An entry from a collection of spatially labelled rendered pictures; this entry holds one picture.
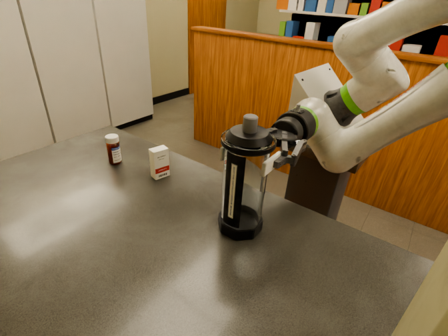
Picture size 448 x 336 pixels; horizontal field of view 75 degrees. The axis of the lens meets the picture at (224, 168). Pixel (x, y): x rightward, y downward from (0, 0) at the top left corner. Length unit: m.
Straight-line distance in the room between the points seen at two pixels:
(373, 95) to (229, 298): 0.81
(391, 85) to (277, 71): 1.57
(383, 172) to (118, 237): 2.14
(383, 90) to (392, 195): 1.58
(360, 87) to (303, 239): 0.60
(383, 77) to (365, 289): 0.67
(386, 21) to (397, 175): 1.73
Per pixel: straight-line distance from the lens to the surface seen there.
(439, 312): 0.32
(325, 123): 0.85
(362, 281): 0.66
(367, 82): 1.10
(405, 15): 0.87
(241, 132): 0.56
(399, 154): 2.45
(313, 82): 1.18
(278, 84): 2.58
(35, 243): 0.74
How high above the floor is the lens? 1.40
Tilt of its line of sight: 30 degrees down
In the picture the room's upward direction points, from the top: 3 degrees clockwise
